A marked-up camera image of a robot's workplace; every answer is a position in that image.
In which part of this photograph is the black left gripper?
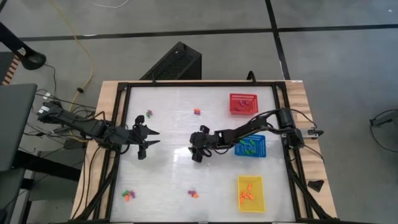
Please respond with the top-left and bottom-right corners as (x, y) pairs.
(119, 114), (161, 160)

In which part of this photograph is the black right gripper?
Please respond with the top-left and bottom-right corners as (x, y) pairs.
(188, 125), (219, 162)

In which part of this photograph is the wooden table board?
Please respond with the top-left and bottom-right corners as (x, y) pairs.
(70, 80), (338, 220)

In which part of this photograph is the red plastic basket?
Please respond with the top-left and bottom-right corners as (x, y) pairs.
(229, 93), (259, 116)

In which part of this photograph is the blue plastic basket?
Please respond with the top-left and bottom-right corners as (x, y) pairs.
(234, 134), (267, 158)

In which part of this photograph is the yellow plastic basket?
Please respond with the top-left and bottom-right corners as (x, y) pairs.
(238, 175), (267, 214)

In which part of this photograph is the black computer tower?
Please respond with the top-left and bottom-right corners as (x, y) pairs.
(139, 41), (202, 81)

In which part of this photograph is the grey desk top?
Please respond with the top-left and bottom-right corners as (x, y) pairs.
(0, 83), (38, 172)

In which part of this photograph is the black stand base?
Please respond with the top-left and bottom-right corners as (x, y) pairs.
(0, 21), (47, 71)

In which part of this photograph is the orange striped board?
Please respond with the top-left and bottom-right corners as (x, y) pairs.
(1, 55), (21, 85)

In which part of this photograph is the grey floor device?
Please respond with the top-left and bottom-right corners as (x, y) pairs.
(369, 108), (398, 128)

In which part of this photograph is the black metal table frame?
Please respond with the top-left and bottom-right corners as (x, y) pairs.
(71, 81), (340, 223)

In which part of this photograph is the black cable bundle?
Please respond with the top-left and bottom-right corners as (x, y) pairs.
(30, 63), (97, 150)

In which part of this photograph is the yellow cable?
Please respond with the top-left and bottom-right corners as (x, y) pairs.
(49, 0), (95, 125)

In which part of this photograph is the black desk frame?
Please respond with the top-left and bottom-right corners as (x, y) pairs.
(12, 151), (81, 224)

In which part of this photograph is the black triangular bracket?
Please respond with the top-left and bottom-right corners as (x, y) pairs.
(307, 179), (325, 193)

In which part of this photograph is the white cable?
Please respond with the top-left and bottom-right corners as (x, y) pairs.
(88, 0), (130, 9)

